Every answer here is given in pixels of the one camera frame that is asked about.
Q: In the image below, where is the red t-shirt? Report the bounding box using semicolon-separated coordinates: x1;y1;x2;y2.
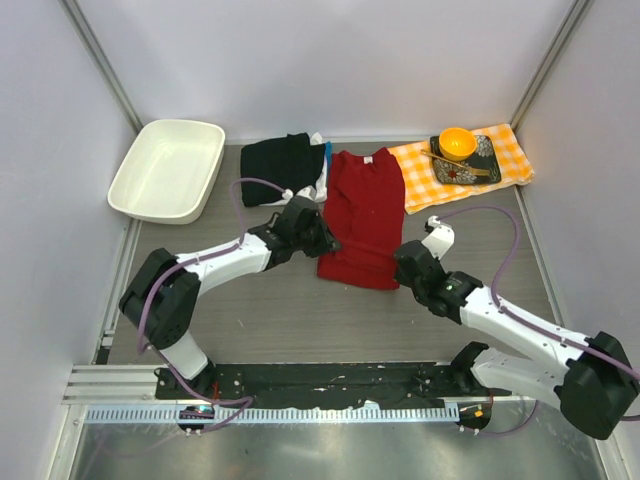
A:
317;148;405;291

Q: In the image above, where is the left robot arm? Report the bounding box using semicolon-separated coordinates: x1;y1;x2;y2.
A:
119;196;341;399

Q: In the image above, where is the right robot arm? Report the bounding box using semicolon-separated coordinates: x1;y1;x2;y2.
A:
394;240;639;440

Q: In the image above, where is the folded white t-shirt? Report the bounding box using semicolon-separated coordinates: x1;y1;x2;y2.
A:
260;132;329;207

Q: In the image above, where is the folded black t-shirt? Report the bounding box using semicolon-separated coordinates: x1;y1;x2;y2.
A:
240;133;324;192

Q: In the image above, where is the folded blue t-shirt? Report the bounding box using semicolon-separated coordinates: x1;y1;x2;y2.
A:
324;141;333;169

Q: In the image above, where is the yellow checkered cloth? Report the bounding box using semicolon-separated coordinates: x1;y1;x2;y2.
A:
389;124;534;214

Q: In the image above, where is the wooden chopstick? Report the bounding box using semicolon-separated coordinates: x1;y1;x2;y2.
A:
421;149;491;177

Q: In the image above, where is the black floral plate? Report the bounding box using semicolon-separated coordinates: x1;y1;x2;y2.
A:
429;135;502;186

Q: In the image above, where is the white rectangular tray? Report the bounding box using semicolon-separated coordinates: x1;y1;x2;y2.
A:
107;119;226;225

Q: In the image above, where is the orange bowl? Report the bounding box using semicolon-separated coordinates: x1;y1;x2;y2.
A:
438;127;477;161

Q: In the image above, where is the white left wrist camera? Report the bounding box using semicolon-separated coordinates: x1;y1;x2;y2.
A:
282;186;317;202

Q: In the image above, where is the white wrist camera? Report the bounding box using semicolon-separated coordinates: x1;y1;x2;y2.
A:
282;186;317;202
421;216;455;260

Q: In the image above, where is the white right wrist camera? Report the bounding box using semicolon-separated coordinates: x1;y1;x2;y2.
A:
421;216;455;260

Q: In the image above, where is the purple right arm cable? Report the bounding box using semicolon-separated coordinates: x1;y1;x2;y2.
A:
424;206;640;437

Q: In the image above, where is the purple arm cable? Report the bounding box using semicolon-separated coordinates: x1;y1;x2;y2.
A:
424;206;640;437
135;177;296;434

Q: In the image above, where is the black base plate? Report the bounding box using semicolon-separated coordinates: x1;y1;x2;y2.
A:
153;360;514;411

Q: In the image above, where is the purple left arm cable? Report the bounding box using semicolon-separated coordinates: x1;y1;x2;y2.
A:
135;177;296;434

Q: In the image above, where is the perforated cable rail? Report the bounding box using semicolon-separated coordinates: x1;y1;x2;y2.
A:
85;402;459;425

